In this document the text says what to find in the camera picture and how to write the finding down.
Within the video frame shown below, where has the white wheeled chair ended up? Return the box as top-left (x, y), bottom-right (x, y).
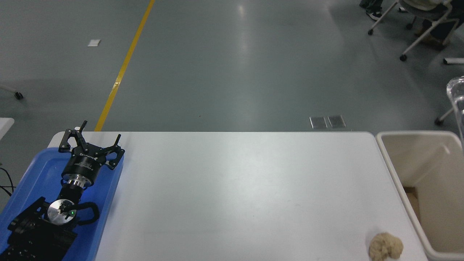
top-left (368, 0), bottom-right (464, 62)

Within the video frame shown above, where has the thin black cable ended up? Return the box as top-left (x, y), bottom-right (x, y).
top-left (0, 167), bottom-right (16, 198)

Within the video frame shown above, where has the person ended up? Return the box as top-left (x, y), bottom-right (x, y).
top-left (360, 0), bottom-right (384, 21)
top-left (399, 0), bottom-right (464, 49)

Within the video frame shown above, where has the large pale bin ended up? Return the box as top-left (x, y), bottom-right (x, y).
top-left (376, 130), bottom-right (464, 256)

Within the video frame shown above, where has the white side table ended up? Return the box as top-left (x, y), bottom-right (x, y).
top-left (0, 118), bottom-right (15, 140)

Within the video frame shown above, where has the blue plastic tray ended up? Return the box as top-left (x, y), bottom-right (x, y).
top-left (0, 147), bottom-right (124, 261)

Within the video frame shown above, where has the crumpled tan paper ball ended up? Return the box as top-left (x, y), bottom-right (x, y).
top-left (369, 232), bottom-right (404, 261)

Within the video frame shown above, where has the white chair leg with caster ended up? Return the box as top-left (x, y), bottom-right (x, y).
top-left (0, 84), bottom-right (24, 100)
top-left (435, 108), bottom-right (456, 126)

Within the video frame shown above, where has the silver foil plate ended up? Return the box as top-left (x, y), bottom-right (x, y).
top-left (447, 75), bottom-right (464, 151)

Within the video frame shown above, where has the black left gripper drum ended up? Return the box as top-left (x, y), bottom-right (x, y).
top-left (61, 144), bottom-right (108, 184)

